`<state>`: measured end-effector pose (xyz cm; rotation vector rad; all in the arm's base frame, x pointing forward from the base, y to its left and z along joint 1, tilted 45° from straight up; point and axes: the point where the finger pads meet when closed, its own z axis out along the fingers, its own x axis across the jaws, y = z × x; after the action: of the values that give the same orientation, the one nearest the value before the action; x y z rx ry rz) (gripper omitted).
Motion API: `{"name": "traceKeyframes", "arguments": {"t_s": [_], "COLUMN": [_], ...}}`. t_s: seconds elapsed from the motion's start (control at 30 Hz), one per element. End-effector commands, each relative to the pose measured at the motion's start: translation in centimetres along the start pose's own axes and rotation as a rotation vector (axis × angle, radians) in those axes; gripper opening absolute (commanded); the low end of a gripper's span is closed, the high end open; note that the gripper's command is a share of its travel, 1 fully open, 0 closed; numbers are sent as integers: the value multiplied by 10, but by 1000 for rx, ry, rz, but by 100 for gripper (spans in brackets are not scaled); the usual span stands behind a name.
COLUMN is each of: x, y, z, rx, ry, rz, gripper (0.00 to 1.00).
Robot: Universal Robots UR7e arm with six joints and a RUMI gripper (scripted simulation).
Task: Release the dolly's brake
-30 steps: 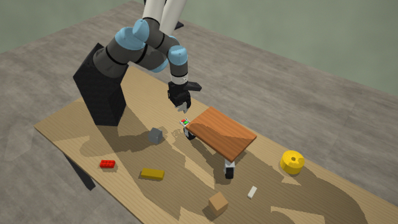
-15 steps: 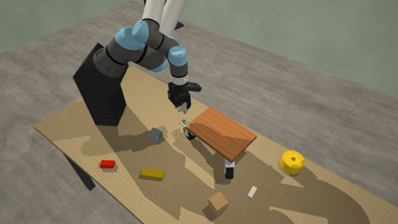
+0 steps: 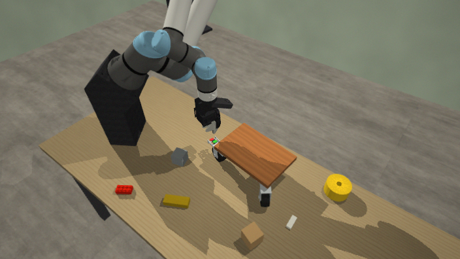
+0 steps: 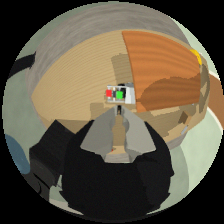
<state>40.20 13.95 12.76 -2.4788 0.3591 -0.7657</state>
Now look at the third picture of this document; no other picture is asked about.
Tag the brown cube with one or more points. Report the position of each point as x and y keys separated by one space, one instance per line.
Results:
x=252 y=235

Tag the dark yellow rectangular bar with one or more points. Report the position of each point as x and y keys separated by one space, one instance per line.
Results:
x=176 y=201

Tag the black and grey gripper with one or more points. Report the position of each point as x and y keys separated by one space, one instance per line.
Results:
x=205 y=112

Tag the red toy brick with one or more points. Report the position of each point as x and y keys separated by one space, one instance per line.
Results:
x=124 y=189

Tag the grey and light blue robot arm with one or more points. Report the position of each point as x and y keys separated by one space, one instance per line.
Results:
x=172 y=52

